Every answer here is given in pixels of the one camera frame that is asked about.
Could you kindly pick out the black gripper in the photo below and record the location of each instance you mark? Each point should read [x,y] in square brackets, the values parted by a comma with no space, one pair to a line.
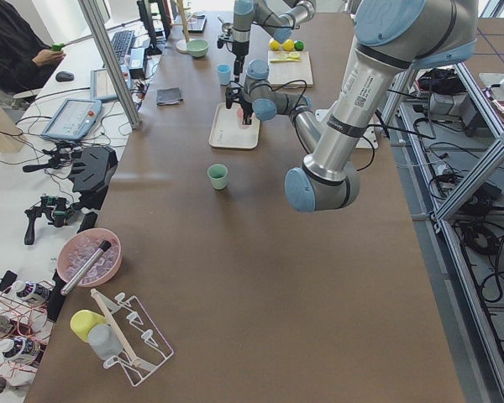
[239,49]
[248,106]

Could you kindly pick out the pink cup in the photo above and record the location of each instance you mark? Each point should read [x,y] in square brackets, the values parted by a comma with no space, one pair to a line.
[239,113]

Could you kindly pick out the blue cup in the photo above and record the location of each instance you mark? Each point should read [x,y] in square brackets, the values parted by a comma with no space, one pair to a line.
[224,73]

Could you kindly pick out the green cup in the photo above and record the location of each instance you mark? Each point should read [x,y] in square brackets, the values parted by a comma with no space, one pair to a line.
[218,176]

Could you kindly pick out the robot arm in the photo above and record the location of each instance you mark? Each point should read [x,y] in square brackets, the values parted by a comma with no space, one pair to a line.
[389,37]
[278,26]

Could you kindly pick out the cream rabbit tray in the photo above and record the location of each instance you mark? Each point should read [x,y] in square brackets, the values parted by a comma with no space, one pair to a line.
[227,134]

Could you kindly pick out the yellow lemon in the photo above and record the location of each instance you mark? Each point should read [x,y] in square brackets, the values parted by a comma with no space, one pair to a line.
[274,45]
[288,45]

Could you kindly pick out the green bowl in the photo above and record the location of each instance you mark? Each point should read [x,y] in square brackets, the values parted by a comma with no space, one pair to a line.
[197,48]

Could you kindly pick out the wooden cutting board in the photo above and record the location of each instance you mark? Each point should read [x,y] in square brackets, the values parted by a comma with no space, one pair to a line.
[297,73]

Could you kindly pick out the wooden cup stand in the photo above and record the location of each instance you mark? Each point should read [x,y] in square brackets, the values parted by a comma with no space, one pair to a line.
[182,44]

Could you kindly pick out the grey folded cloth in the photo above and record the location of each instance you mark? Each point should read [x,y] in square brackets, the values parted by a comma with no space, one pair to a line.
[168,96]

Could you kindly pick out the black keyboard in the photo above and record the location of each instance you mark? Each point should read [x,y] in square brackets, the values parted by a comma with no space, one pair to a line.
[122,42]

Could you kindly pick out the blue teach pendant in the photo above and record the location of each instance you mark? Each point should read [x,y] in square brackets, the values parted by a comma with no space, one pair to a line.
[73,119]

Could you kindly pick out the black computer mouse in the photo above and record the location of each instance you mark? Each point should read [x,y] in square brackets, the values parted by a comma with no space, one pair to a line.
[64,76]

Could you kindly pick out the metal muddler stick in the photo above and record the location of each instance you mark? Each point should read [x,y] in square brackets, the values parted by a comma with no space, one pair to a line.
[78,276]

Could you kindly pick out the person in black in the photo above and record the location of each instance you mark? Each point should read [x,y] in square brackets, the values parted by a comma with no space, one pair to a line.
[26,62]

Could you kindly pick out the yellow cup on rack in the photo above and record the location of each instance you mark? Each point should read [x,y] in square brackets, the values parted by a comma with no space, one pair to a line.
[83,321]

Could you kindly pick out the grey cup on rack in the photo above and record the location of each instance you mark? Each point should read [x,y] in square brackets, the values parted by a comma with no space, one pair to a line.
[104,342]

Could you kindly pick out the wooden stick on rack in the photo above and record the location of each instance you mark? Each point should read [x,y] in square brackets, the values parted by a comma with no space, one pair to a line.
[100,300]

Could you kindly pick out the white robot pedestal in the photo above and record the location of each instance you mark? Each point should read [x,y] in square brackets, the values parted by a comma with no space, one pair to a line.
[367,141]

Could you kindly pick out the white wire rack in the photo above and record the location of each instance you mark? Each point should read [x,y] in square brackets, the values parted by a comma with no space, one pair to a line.
[146,339]

